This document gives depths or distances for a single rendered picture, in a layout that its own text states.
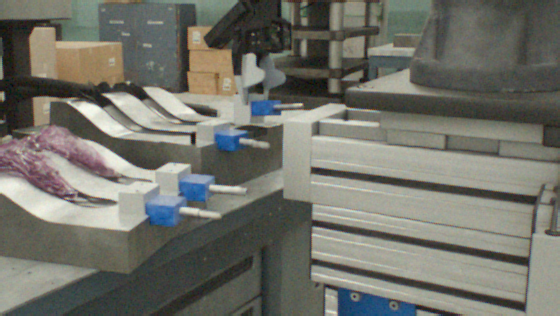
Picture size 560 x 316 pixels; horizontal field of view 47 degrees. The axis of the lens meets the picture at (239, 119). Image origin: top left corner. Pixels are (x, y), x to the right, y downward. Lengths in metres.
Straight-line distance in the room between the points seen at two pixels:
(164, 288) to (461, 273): 0.48
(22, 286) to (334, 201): 0.37
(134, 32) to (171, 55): 0.60
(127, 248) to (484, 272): 0.40
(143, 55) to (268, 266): 7.11
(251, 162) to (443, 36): 0.60
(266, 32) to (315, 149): 0.49
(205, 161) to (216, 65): 6.83
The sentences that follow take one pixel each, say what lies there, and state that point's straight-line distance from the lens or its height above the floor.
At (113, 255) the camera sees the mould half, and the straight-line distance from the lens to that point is 0.80.
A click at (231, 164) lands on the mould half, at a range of 1.11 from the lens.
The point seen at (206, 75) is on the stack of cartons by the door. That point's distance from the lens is 7.93.
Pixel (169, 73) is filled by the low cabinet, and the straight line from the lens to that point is 8.08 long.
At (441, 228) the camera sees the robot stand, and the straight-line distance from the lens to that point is 0.67.
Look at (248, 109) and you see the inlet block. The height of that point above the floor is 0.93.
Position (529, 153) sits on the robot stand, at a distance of 0.64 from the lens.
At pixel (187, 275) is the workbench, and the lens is 1.04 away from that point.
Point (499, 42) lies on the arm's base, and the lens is 0.63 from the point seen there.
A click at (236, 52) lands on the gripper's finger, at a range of 1.15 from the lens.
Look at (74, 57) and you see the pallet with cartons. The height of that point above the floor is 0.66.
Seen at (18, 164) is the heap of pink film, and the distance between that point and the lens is 0.91.
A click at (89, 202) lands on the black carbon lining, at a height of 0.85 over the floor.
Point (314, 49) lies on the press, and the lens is 6.33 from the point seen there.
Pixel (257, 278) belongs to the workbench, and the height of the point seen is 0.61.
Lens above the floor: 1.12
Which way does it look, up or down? 10 degrees down
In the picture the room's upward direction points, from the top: straight up
